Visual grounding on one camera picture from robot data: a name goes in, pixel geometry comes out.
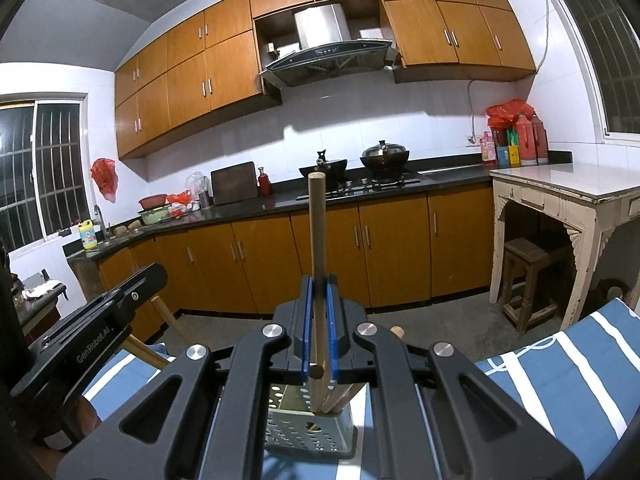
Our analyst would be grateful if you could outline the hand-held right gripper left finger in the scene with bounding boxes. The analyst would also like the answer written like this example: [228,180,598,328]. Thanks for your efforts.
[55,274,315,480]

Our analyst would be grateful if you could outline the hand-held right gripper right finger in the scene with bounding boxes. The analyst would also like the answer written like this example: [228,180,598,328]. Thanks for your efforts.
[325,273,586,480]

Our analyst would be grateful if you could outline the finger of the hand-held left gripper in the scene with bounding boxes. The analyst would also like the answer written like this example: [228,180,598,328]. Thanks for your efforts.
[100,262,169,312]

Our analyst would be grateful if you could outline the green perforated utensil holder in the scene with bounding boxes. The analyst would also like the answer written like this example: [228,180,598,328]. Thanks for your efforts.
[264,382,358,460]

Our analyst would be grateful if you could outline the person's left hand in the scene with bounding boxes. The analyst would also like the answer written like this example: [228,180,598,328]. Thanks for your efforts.
[70,397,103,441]

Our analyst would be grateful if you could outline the green enamel basin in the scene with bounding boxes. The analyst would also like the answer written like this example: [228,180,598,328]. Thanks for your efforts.
[139,207,173,226]

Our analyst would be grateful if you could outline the white cloth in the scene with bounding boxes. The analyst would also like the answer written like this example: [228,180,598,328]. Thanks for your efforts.
[25,280,63,302]

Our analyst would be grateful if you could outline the yellow detergent bottle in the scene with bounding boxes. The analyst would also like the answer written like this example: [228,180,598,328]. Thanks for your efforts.
[77,218,99,252]

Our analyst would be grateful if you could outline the red plastic bag on hook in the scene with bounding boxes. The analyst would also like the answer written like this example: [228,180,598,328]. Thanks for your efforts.
[90,158,118,204]

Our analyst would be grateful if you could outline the clear plastic bag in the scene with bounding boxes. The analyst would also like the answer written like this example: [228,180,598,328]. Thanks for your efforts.
[186,171,211,201]

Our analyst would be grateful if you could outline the orange base cabinets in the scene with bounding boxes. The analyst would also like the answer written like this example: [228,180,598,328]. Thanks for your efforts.
[97,182,496,341]

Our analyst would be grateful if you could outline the dark wooden cutting board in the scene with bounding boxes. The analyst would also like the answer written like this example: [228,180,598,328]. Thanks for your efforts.
[210,161,259,206]

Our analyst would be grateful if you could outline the small barred window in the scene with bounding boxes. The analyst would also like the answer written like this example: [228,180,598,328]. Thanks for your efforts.
[0,92,90,253]

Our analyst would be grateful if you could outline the black gas stove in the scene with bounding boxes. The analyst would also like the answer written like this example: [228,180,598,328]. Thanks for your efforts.
[295,172,422,201]

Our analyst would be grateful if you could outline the black open wok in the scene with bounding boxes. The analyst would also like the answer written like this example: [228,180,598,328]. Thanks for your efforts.
[298,149,349,183]

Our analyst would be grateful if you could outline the black wok with lid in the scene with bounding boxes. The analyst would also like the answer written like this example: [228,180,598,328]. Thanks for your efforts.
[360,140,411,181]

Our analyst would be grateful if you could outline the dark wooden stool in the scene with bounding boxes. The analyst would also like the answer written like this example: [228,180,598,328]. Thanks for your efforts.
[501,237,571,336]

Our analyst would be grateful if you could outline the blue striped tablecloth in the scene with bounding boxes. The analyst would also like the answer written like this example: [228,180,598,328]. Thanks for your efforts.
[82,297,640,480]

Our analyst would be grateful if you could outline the steel range hood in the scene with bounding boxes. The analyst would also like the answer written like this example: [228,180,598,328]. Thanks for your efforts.
[259,4,401,88]

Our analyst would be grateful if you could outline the red jug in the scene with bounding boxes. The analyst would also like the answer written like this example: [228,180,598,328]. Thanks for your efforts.
[515,112,536,167]
[530,114,549,165]

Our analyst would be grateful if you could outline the white wooden side table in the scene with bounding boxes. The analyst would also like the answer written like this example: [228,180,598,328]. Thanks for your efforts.
[489,162,640,331]

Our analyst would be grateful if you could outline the red plastic bag over jugs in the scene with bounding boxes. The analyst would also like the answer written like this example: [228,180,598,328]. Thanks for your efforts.
[486,99,536,128]

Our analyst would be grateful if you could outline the large barred window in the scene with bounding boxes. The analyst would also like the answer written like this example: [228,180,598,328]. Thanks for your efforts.
[542,0,640,141]

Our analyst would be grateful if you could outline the orange wall cabinets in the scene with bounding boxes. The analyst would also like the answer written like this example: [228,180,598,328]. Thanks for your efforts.
[114,0,537,161]

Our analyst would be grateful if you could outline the white power cable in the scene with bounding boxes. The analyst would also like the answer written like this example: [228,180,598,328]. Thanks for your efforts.
[466,0,551,143]

